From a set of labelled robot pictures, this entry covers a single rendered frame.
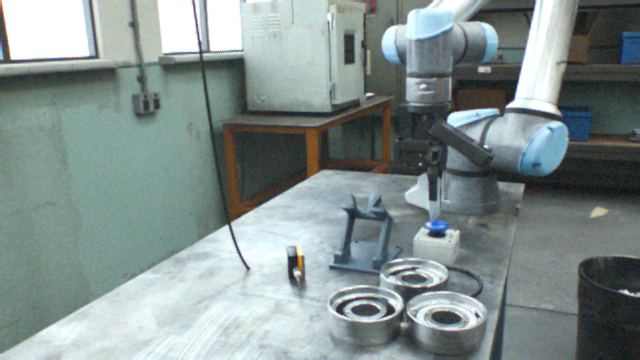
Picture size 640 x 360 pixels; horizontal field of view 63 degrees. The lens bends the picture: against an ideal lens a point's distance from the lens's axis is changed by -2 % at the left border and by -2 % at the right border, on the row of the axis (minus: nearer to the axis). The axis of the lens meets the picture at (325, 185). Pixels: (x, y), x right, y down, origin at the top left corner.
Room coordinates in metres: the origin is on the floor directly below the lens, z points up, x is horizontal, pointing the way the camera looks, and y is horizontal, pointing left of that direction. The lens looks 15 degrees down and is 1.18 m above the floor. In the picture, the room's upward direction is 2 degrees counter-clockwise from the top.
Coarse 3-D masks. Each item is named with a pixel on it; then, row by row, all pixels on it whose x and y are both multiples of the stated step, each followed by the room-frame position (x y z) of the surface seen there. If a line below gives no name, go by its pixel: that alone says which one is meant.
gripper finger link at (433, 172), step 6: (438, 156) 0.88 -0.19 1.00; (432, 162) 0.86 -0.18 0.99; (432, 168) 0.86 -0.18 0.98; (438, 168) 0.87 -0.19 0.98; (432, 174) 0.86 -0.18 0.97; (438, 174) 0.87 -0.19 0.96; (432, 180) 0.86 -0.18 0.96; (432, 186) 0.86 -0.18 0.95; (432, 192) 0.87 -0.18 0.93; (432, 198) 0.87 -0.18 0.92
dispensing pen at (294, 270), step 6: (288, 246) 0.87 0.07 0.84; (294, 246) 0.87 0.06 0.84; (288, 252) 0.85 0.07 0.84; (294, 252) 0.84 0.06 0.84; (288, 258) 0.83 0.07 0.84; (294, 258) 0.83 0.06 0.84; (288, 264) 0.83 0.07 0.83; (294, 264) 0.83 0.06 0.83; (288, 270) 0.83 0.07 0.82; (294, 270) 0.81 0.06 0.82; (300, 270) 0.81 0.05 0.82; (288, 276) 0.83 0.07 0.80; (294, 276) 0.83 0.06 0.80; (300, 276) 0.79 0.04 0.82; (300, 282) 0.77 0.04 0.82
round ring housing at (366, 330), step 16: (352, 288) 0.71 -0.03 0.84; (368, 288) 0.71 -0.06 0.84; (384, 288) 0.70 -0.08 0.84; (336, 304) 0.68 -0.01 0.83; (352, 304) 0.68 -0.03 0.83; (368, 304) 0.68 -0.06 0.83; (400, 304) 0.66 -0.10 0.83; (336, 320) 0.63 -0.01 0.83; (352, 320) 0.61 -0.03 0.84; (368, 320) 0.61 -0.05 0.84; (384, 320) 0.61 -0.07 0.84; (400, 320) 0.63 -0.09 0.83; (336, 336) 0.64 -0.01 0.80; (352, 336) 0.61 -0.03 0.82; (368, 336) 0.61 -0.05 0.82; (384, 336) 0.61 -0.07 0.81
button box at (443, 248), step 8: (424, 232) 0.92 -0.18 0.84; (432, 232) 0.90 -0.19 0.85; (440, 232) 0.90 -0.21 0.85; (448, 232) 0.91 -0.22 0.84; (456, 232) 0.91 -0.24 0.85; (416, 240) 0.88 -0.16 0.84; (424, 240) 0.88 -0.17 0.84; (432, 240) 0.87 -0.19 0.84; (440, 240) 0.87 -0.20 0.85; (448, 240) 0.87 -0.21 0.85; (456, 240) 0.89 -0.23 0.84; (416, 248) 0.88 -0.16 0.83; (424, 248) 0.87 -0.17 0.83; (432, 248) 0.87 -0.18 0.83; (440, 248) 0.86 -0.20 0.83; (448, 248) 0.86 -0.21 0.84; (456, 248) 0.89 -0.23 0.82; (416, 256) 0.88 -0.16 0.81; (424, 256) 0.87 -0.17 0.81; (432, 256) 0.87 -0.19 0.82; (440, 256) 0.86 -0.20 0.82; (448, 256) 0.86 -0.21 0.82; (456, 256) 0.90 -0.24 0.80; (448, 264) 0.86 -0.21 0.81
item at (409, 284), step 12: (396, 264) 0.80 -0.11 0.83; (408, 264) 0.80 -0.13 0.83; (420, 264) 0.80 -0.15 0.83; (432, 264) 0.79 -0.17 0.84; (384, 276) 0.74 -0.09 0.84; (396, 276) 0.76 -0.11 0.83; (408, 276) 0.77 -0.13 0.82; (420, 276) 0.77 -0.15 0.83; (444, 276) 0.76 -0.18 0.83; (396, 288) 0.71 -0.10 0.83; (408, 288) 0.70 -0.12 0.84; (420, 288) 0.70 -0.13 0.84; (432, 288) 0.71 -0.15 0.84; (444, 288) 0.72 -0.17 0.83; (408, 300) 0.70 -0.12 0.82
